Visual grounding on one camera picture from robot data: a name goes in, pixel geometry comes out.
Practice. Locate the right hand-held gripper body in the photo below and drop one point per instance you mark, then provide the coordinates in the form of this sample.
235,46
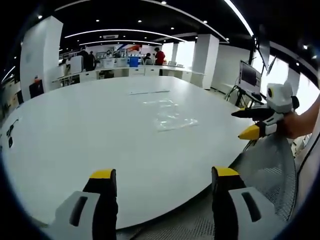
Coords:
281,98

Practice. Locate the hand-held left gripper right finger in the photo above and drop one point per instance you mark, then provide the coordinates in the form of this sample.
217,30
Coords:
225,212

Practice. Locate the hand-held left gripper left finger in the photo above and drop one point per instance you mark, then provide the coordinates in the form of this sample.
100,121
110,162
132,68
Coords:
100,212

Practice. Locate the large clear food packaging bag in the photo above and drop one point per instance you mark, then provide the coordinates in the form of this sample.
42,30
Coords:
175,122

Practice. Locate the small clear food packaging bag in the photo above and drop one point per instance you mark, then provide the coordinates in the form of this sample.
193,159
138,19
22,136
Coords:
161,103

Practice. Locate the person's right hand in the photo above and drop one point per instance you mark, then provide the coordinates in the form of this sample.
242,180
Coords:
291,126

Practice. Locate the black office chair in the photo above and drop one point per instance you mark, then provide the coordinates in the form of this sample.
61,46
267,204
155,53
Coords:
295,102

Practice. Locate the monitor on stand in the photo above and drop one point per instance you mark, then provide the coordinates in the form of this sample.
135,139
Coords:
248,73

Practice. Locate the grey mesh chair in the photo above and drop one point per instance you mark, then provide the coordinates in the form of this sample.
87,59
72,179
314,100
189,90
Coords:
270,172

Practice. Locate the long white counter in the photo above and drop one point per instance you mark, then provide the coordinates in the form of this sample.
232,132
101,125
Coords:
130,71

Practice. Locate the blue crate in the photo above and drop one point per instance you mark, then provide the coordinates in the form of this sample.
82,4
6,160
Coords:
133,62

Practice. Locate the black chair with orange item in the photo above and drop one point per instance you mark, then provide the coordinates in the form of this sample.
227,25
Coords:
36,88

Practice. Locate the white cabinet box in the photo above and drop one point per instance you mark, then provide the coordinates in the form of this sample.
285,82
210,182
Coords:
76,63

